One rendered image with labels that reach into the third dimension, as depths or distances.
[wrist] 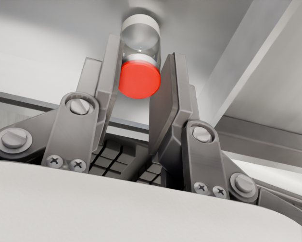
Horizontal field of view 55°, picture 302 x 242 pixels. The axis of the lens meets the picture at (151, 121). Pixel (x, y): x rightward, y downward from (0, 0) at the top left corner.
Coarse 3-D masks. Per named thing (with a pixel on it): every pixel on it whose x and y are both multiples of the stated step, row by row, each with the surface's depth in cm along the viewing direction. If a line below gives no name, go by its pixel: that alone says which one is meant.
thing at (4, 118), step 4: (0, 112) 67; (4, 112) 70; (8, 112) 73; (12, 112) 77; (0, 116) 68; (4, 116) 71; (8, 116) 74; (12, 116) 78; (16, 116) 83; (20, 116) 88; (24, 116) 94; (28, 116) 101; (0, 120) 68; (4, 120) 72; (8, 120) 75; (12, 120) 79; (16, 120) 84; (20, 120) 89; (0, 124) 69; (4, 124) 72; (8, 124) 76; (0, 128) 70
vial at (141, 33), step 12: (132, 24) 15; (144, 24) 15; (156, 24) 16; (132, 36) 14; (144, 36) 14; (156, 36) 15; (132, 48) 13; (144, 48) 13; (156, 48) 14; (156, 60) 14
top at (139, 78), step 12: (132, 60) 12; (144, 60) 13; (132, 72) 13; (144, 72) 13; (156, 72) 13; (120, 84) 13; (132, 84) 13; (144, 84) 13; (156, 84) 13; (132, 96) 14; (144, 96) 14
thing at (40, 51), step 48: (0, 0) 15; (48, 0) 15; (96, 0) 15; (144, 0) 15; (192, 0) 15; (240, 0) 15; (288, 0) 12; (0, 48) 17; (48, 48) 17; (96, 48) 17; (192, 48) 17; (240, 48) 16; (0, 96) 16; (48, 96) 16
